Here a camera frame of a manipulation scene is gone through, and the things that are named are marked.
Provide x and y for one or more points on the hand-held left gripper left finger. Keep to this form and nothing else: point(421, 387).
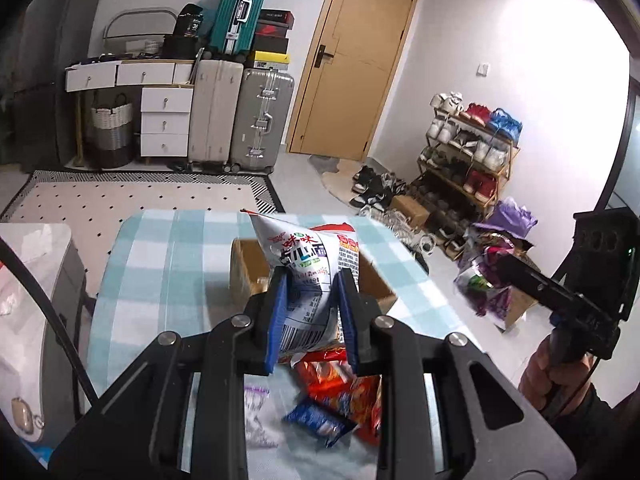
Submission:
point(277, 320)

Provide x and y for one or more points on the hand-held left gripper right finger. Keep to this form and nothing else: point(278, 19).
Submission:
point(347, 320)

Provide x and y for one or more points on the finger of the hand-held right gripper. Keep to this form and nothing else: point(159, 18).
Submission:
point(530, 282)

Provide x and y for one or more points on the purple snack packet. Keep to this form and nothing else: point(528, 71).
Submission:
point(475, 290)

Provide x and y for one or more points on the white red-edged snack packet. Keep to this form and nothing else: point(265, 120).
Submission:
point(305, 270)

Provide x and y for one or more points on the red cone snack bag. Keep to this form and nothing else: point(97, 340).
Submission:
point(345, 395)

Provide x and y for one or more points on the clear plastic packet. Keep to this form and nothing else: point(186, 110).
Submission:
point(260, 410)

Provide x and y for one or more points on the blue snack packet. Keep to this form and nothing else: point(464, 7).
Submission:
point(315, 417)

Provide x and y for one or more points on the person's right forearm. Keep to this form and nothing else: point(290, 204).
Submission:
point(600, 435)

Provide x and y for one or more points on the person's right hand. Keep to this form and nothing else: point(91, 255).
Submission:
point(537, 370)

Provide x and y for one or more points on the cardboard box with trash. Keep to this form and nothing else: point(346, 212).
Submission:
point(520, 305)

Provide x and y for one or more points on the purple plastic bag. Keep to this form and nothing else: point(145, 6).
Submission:
point(510, 217)

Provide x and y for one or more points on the small brown cardboard box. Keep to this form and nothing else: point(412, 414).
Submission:
point(410, 210)

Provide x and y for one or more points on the pile of sneakers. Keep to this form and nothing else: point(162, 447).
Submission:
point(375, 190)

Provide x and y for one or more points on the beige round rug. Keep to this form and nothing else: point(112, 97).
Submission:
point(340, 185)

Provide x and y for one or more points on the wooden shoe rack with shoes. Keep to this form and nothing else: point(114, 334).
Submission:
point(480, 150)

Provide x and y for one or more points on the grey door mat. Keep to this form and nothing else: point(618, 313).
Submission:
point(324, 163)

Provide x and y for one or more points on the black and white patterned rug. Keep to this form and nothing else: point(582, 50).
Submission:
point(125, 195)

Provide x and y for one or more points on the grey suitcase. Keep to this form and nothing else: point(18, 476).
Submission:
point(260, 120)

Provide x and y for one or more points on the beige suitcase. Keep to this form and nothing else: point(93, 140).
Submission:
point(215, 110)

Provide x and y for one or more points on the white desk with drawers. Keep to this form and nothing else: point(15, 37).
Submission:
point(165, 125)

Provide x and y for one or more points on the wooden door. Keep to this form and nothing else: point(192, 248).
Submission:
point(350, 85)

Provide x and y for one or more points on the woven laundry basket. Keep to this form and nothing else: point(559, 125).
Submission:
point(111, 135)

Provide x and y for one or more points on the yellow and black shoe box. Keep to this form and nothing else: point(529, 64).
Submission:
point(269, 59)

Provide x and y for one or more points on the small beige case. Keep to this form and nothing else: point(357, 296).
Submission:
point(27, 420)

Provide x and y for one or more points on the red and black shoe box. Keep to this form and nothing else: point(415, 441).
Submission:
point(272, 31)

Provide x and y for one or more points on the black paper bag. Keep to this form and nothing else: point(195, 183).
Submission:
point(190, 20)

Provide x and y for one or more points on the teal suitcase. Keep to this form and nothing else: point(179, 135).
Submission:
point(237, 10)

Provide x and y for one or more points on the dark refrigerator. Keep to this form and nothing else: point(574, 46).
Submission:
point(55, 60)

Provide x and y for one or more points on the white wall switch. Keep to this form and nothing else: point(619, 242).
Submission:
point(482, 69)

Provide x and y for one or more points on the grey curved metal frame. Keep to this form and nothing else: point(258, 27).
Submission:
point(135, 22)

